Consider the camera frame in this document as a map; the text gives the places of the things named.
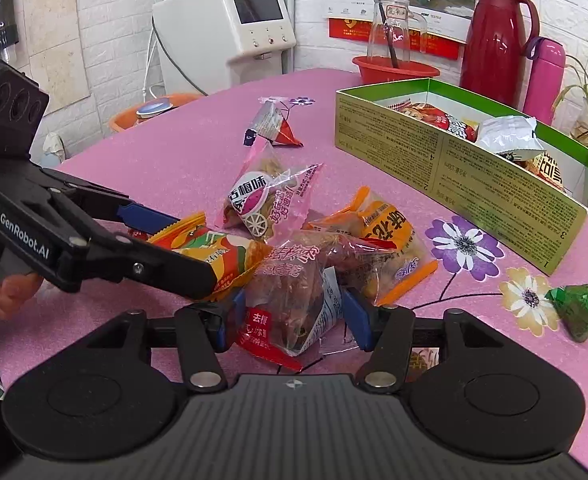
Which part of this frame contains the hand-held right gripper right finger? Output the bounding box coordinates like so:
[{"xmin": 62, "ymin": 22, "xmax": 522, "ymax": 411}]
[{"xmin": 341, "ymin": 287, "xmax": 504, "ymax": 393}]

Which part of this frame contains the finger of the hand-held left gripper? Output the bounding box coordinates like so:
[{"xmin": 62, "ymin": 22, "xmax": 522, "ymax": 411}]
[
  {"xmin": 40, "ymin": 166, "xmax": 181, "ymax": 235},
  {"xmin": 59, "ymin": 236, "xmax": 221, "ymax": 302}
]

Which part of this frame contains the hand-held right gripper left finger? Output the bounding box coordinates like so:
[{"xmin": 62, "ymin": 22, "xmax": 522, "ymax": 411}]
[{"xmin": 86, "ymin": 287, "xmax": 248, "ymax": 393}]

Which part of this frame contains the orange yellow snack packet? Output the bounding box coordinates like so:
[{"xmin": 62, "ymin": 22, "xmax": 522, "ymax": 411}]
[{"xmin": 148, "ymin": 211, "xmax": 275, "ymax": 302}]

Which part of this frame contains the clear date snack packet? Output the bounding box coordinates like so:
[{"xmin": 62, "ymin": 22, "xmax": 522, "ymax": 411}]
[{"xmin": 234, "ymin": 230, "xmax": 395, "ymax": 374}]

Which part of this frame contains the orange twist snack packet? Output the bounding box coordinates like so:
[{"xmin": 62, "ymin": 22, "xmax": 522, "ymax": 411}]
[{"xmin": 306, "ymin": 186, "xmax": 439, "ymax": 307}]

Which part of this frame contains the pink snack packet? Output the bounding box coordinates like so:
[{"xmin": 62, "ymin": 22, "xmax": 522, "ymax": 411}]
[{"xmin": 215, "ymin": 135, "xmax": 325, "ymax": 241}]

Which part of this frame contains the small clear red packet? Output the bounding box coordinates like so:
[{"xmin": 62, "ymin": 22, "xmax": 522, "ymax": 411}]
[{"xmin": 244, "ymin": 102, "xmax": 305, "ymax": 148}]

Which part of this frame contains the green cardboard box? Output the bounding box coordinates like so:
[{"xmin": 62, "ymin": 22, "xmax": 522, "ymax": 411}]
[{"xmin": 335, "ymin": 77, "xmax": 588, "ymax": 277}]

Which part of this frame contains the red snack packet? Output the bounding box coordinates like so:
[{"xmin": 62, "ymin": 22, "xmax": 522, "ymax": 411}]
[{"xmin": 389, "ymin": 101, "xmax": 479, "ymax": 143}]

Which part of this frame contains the green candy packet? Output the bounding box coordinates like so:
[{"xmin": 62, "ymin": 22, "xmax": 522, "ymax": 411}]
[{"xmin": 545, "ymin": 282, "xmax": 588, "ymax": 343}]

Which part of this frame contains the white silver snack packet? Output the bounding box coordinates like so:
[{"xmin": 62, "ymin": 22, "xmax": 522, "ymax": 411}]
[{"xmin": 475, "ymin": 115, "xmax": 545, "ymax": 163}]

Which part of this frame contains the orange packet white print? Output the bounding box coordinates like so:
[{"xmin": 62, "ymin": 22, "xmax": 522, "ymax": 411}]
[{"xmin": 524, "ymin": 152, "xmax": 572, "ymax": 194}]

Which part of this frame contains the person's left hand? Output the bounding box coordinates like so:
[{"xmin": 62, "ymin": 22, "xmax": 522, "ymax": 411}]
[{"xmin": 0, "ymin": 272, "xmax": 43, "ymax": 321}]

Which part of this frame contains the white cloth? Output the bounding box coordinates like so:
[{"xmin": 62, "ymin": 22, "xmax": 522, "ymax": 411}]
[{"xmin": 41, "ymin": 132, "xmax": 68, "ymax": 167}]

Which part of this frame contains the orange plastic stool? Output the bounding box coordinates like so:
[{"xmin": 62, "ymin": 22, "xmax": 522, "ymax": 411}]
[{"xmin": 109, "ymin": 92, "xmax": 205, "ymax": 133}]

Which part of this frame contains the blue white round lid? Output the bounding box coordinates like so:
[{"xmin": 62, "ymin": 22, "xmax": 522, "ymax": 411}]
[{"xmin": 136, "ymin": 100, "xmax": 172, "ymax": 118}]

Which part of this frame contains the white dispenser with screen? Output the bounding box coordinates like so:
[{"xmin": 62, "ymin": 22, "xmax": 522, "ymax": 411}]
[{"xmin": 151, "ymin": 0, "xmax": 297, "ymax": 98}]

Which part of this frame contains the red plastic basin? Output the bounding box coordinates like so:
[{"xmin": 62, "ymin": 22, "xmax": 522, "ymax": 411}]
[{"xmin": 352, "ymin": 55, "xmax": 441, "ymax": 86}]

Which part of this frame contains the black stirrer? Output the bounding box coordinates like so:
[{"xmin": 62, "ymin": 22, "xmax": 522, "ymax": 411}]
[{"xmin": 372, "ymin": 0, "xmax": 401, "ymax": 69}]

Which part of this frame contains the glass pitcher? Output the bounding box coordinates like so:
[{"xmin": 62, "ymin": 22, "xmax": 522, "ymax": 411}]
[{"xmin": 366, "ymin": 0, "xmax": 427, "ymax": 68}]

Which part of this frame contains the pink bottle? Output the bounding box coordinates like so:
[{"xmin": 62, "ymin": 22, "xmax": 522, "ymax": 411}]
[{"xmin": 522, "ymin": 36, "xmax": 567, "ymax": 126}]

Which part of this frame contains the red thermos jug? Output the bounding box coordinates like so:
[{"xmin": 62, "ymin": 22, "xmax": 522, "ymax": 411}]
[{"xmin": 460, "ymin": 0, "xmax": 540, "ymax": 108}]

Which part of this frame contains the grey hose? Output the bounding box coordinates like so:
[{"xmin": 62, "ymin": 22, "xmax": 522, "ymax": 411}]
[{"xmin": 143, "ymin": 15, "xmax": 195, "ymax": 102}]

